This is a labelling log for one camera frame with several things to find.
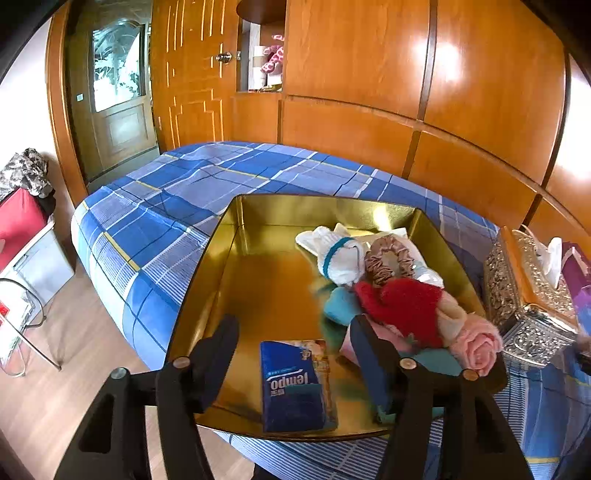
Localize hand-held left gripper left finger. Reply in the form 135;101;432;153
54;314;241;480

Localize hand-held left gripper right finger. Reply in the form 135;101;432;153
348;314;527;480

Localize teal cloth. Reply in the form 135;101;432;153
321;285;462;377

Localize red fluffy sock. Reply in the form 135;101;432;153
353;279;469;349

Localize blue tissue packet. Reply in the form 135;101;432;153
260;339;339;433

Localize gold metal tray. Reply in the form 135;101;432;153
165;194;509;441

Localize brown satin scrunchie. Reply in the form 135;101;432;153
364;237;416;287

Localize pale pink towel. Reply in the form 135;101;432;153
450;318;504;377

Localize white sock with blue band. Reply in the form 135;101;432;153
295;223;370;284

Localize blue plaid bed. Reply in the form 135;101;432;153
70;141;591;480

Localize silver ornate tissue box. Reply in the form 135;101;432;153
482;226;580;367

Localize white plastic storage box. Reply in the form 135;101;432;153
11;217;77;315

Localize white tissue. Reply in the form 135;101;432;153
538;237;564;287

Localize glass side table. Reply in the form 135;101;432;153
0;277;63;377

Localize purple box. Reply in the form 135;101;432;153
560;241;591;324

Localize red box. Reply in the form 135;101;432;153
0;187;49;273

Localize wooden door with frosted glass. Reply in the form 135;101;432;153
69;9;160;181

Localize wooden panel door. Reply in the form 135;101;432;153
151;0;242;154

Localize camouflage cloth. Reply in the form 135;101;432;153
0;148;55;198

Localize pink spotted plush toy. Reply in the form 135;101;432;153
260;34;286;75

